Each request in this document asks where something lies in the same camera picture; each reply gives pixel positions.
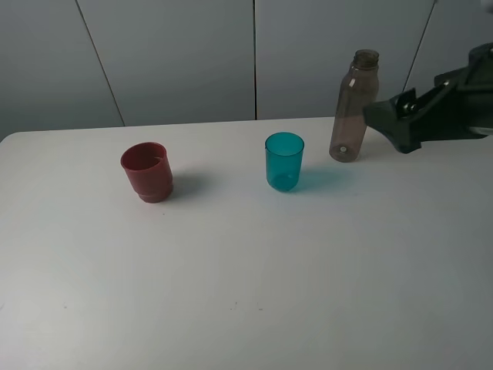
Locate teal translucent plastic cup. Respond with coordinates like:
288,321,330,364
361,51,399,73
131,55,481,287
265,132,304,192

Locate grey translucent water bottle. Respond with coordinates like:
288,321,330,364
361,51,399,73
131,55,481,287
329,49,379,163

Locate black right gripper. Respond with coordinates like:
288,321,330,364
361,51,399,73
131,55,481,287
363,43,492,153

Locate red plastic cup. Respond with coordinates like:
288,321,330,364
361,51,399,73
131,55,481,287
120,142,173,204

